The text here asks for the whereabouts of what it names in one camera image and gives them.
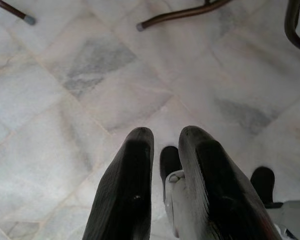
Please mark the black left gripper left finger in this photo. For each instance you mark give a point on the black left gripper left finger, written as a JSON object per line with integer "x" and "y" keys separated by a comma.
{"x": 122, "y": 190}

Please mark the black robot left foot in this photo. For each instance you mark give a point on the black robot left foot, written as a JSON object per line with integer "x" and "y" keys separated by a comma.
{"x": 169, "y": 160}

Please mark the grey robot left leg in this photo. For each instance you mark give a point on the grey robot left leg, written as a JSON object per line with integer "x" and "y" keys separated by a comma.
{"x": 177, "y": 205}

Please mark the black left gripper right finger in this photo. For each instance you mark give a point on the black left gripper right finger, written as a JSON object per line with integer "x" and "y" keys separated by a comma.
{"x": 225, "y": 195}

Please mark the black robot right foot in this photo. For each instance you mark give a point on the black robot right foot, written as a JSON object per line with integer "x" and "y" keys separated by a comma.
{"x": 263, "y": 182}

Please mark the black robot foot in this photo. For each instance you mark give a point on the black robot foot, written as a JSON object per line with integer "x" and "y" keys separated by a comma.
{"x": 263, "y": 182}
{"x": 169, "y": 160}

